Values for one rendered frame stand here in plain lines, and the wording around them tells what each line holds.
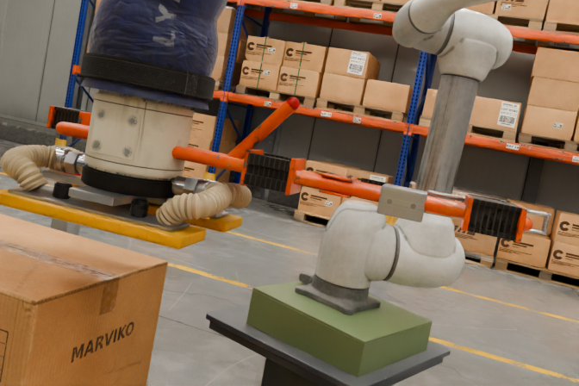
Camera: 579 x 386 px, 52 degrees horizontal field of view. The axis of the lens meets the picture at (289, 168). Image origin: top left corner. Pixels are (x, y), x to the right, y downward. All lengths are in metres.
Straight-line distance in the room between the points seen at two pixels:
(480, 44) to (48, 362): 1.24
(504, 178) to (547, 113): 1.62
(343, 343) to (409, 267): 0.30
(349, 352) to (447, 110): 0.68
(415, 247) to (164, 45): 0.92
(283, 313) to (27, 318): 0.72
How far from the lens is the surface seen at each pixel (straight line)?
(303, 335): 1.52
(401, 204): 0.93
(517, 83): 9.38
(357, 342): 1.43
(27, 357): 1.05
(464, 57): 1.65
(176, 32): 0.98
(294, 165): 0.94
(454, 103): 1.65
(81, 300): 1.11
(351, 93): 8.26
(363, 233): 1.57
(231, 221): 1.10
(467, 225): 0.92
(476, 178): 9.30
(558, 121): 8.04
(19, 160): 1.07
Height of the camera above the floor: 1.28
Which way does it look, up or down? 4 degrees down
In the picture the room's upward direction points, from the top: 11 degrees clockwise
